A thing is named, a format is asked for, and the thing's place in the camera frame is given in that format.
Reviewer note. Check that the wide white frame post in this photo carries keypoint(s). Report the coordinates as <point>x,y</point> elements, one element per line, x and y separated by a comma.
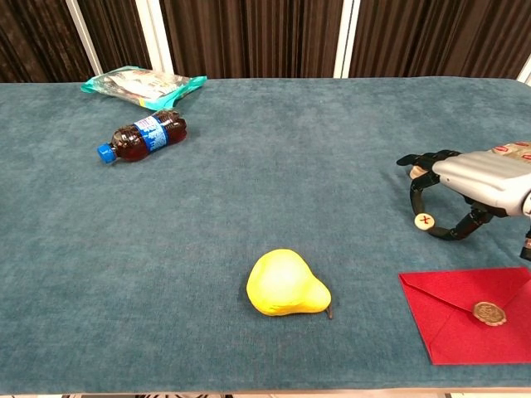
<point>347,37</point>
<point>526,74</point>
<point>155,37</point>

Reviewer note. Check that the teal table cloth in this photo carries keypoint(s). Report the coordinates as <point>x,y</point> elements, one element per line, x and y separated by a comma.
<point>207,228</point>

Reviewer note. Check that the teal-edged snack bag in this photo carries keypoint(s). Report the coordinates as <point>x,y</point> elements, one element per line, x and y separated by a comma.
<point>141,89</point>

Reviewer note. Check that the thin white frame post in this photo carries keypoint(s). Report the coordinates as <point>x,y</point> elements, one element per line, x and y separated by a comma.
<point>84,37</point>

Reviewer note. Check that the cola bottle blue label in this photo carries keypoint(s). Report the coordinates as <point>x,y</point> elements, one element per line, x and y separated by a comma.
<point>145,137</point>

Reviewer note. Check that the dark brown curtain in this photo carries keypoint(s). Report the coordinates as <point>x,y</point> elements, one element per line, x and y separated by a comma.
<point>249,37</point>

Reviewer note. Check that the yellow pear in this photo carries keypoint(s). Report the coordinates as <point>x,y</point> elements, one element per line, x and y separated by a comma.
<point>282,286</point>

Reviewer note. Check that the patterned cloth pouch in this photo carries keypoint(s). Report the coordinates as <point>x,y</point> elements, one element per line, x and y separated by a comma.
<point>514,149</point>

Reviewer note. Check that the red envelope gold seal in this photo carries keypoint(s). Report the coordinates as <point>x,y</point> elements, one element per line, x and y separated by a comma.
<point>464,331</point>

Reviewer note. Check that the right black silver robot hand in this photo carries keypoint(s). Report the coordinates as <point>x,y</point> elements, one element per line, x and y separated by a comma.
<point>485,178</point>

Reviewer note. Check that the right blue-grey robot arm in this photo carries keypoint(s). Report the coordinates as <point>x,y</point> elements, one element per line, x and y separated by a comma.
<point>528,203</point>

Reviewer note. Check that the wooden chess piece red character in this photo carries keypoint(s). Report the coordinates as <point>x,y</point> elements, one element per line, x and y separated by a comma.
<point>424,221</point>

